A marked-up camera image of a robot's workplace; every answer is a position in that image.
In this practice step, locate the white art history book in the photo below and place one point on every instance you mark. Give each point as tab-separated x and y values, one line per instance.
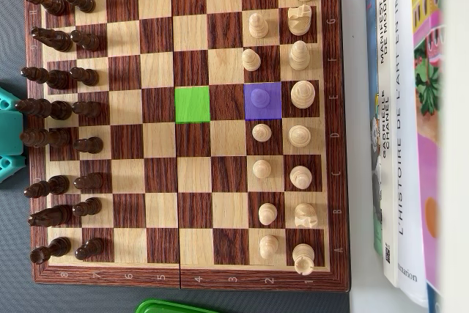
408	181

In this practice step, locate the light wooden knight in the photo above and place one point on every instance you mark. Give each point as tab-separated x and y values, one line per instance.
305	214
299	20

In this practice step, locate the teal robot base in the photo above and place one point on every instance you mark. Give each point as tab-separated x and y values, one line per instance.
9	168

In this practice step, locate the white Gabrielle Chanel book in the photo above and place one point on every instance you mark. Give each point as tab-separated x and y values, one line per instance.
385	181

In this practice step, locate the light wooden pawn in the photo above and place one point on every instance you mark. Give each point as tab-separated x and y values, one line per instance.
261	168
261	132
267	213
259	97
258	26
268	246
251	59

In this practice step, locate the green plastic container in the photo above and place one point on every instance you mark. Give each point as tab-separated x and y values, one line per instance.
165	307

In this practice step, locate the light wooden king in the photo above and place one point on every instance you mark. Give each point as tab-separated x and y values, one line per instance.
302	94

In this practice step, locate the dark wooden bishop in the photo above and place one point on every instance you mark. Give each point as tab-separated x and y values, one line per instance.
47	77
47	186

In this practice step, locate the blue illustrated cover book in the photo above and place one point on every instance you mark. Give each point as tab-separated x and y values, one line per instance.
371	71

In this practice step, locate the wooden folding chessboard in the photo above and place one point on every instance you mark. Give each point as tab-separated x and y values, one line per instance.
161	71

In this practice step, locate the dark wooden rook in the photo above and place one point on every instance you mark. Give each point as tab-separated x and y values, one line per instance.
45	0
51	250

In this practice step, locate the dark wooden king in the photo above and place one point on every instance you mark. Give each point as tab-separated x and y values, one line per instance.
44	108

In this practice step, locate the light wooden bishop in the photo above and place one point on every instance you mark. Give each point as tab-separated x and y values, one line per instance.
300	176
299	55

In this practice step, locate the dark wooden queen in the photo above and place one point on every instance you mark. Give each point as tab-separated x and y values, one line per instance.
44	138

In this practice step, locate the dark wooden knight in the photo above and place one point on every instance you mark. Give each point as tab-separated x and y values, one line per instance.
53	39
51	216

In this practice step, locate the light wooden queen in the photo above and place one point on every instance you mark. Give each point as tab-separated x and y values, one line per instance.
299	135

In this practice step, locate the pink colourful cover book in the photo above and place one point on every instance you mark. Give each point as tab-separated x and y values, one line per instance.
428	162

